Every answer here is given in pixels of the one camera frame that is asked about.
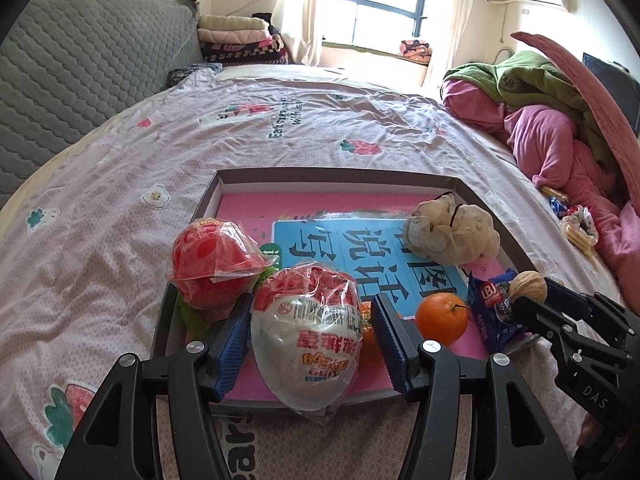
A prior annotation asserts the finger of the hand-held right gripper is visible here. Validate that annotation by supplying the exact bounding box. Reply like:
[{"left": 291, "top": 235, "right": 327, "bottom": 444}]
[
  {"left": 545, "top": 276, "right": 629, "bottom": 331},
  {"left": 512, "top": 296, "right": 572, "bottom": 356}
]

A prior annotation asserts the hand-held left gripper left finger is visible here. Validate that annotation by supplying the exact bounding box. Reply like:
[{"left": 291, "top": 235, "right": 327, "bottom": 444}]
[{"left": 52, "top": 292, "right": 256, "bottom": 480}]

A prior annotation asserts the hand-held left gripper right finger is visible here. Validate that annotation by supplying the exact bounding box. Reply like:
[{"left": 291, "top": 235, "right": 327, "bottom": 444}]
[{"left": 370, "top": 292, "right": 573, "bottom": 480}]

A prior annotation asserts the orange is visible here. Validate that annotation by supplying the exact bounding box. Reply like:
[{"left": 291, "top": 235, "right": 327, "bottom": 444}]
[
  {"left": 359, "top": 301, "right": 386, "bottom": 358},
  {"left": 415, "top": 292, "right": 471, "bottom": 347}
]

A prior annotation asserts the walnut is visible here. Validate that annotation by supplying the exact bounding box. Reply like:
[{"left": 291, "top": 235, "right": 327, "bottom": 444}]
[{"left": 509, "top": 271, "right": 549, "bottom": 305}]

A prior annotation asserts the green fuzzy ring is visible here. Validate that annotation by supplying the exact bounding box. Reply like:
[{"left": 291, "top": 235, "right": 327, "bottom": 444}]
[{"left": 175, "top": 265, "right": 276, "bottom": 338}]

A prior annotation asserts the blue snack packet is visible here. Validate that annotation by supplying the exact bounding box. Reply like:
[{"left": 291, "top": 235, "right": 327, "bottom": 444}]
[{"left": 467, "top": 269, "right": 526, "bottom": 351}]

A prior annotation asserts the red white toy egg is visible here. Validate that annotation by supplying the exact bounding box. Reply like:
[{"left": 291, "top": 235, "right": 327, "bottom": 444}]
[
  {"left": 170, "top": 217, "right": 280, "bottom": 311},
  {"left": 250, "top": 261, "right": 365, "bottom": 415}
]

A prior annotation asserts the grey cardboard box tray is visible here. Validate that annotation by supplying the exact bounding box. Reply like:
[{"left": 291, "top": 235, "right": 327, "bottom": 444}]
[{"left": 150, "top": 166, "right": 543, "bottom": 406}]

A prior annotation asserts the colourful frilly scrunchie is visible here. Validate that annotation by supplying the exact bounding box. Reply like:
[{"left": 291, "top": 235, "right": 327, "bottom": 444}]
[{"left": 560, "top": 205, "right": 600, "bottom": 241}]

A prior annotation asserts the pink and blue book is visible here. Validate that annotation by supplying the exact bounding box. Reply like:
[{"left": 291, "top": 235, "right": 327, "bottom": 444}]
[{"left": 167, "top": 192, "right": 506, "bottom": 396}]

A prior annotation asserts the pink fleece garment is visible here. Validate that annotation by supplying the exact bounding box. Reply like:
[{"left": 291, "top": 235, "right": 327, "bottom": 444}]
[{"left": 440, "top": 77, "right": 627, "bottom": 222}]

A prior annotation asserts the pink quilted blanket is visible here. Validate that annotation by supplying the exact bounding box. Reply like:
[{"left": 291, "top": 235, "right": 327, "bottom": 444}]
[{"left": 510, "top": 31, "right": 640, "bottom": 286}]

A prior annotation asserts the black television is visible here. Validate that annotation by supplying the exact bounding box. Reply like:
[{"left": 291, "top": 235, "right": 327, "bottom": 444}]
[{"left": 582, "top": 52, "right": 640, "bottom": 137}]

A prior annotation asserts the printed strawberry bed sheet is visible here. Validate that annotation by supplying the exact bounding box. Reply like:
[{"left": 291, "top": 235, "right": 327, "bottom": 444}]
[{"left": 0, "top": 62, "right": 640, "bottom": 480}]

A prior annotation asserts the green jacket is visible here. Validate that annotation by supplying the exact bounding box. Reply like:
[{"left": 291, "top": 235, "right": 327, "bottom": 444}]
[{"left": 442, "top": 50, "right": 609, "bottom": 162}]

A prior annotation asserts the dark floral cloth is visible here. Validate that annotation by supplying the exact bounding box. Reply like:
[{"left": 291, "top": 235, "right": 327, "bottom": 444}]
[{"left": 167, "top": 62, "right": 224, "bottom": 87}]

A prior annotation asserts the cloth on window sill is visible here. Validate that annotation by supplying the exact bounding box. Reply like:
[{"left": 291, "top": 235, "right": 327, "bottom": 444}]
[{"left": 398, "top": 37, "right": 431, "bottom": 61}]

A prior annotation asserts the cream curtain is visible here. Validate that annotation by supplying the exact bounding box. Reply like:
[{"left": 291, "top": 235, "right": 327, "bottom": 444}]
[
  {"left": 272, "top": 0, "right": 362, "bottom": 69},
  {"left": 422, "top": 0, "right": 494, "bottom": 89}
]

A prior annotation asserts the dark patterned folded blanket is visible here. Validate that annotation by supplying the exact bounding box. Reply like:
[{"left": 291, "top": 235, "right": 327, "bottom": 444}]
[{"left": 200, "top": 37, "right": 291, "bottom": 66}]

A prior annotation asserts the pink folded blanket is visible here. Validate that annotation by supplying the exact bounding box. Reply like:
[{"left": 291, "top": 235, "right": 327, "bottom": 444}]
[{"left": 197, "top": 27, "right": 274, "bottom": 44}]

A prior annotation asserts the grey quilted headboard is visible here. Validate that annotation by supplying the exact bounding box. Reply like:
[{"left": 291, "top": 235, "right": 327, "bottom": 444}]
[{"left": 0, "top": 0, "right": 203, "bottom": 211}]

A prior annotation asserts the cream folded blanket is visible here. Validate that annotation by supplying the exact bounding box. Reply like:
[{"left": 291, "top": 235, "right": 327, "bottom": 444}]
[{"left": 197, "top": 14, "right": 267, "bottom": 31}]

